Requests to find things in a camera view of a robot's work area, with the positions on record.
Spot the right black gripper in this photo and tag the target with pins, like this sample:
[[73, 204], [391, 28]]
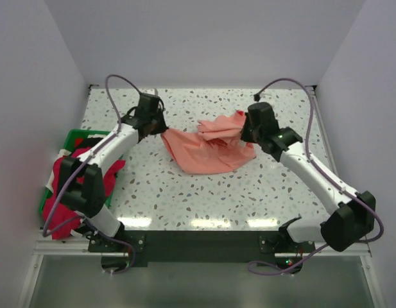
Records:
[[244, 135]]

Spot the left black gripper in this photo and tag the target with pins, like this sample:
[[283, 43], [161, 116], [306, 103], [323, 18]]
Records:
[[163, 126]]

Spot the salmon pink t shirt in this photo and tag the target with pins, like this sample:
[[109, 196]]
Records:
[[216, 147]]

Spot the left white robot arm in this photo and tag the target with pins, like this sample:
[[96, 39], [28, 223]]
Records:
[[121, 139]]

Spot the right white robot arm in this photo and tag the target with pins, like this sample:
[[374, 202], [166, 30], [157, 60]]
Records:
[[351, 213]]

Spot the black garment in basket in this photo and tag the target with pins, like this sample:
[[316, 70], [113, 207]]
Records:
[[88, 143]]

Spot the green plastic basket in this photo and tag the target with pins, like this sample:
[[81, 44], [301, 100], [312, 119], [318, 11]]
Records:
[[109, 182]]

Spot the red t shirt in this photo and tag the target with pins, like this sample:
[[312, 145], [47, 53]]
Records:
[[81, 196]]

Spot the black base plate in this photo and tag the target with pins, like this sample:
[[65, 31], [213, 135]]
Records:
[[130, 258]]

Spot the aluminium frame rail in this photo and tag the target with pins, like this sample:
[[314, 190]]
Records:
[[198, 244]]

